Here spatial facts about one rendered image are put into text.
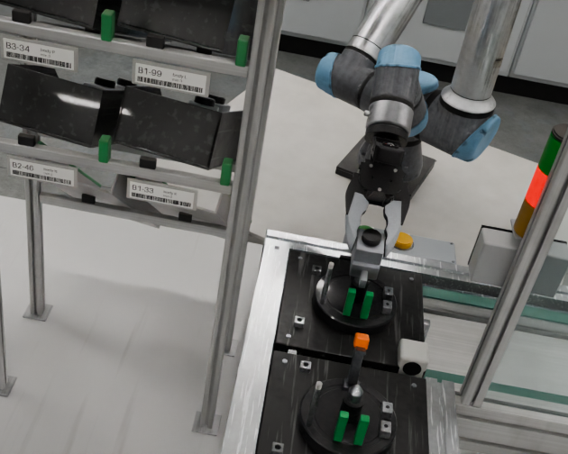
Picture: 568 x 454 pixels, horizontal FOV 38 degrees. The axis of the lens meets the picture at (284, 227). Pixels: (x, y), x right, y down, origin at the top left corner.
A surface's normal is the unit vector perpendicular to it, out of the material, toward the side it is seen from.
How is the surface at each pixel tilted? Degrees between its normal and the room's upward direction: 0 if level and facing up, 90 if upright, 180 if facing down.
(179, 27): 65
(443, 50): 90
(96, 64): 0
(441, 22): 90
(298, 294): 0
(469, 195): 0
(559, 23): 90
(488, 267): 90
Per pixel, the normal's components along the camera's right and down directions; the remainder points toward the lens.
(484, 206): 0.15, -0.79
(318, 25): -0.11, 0.58
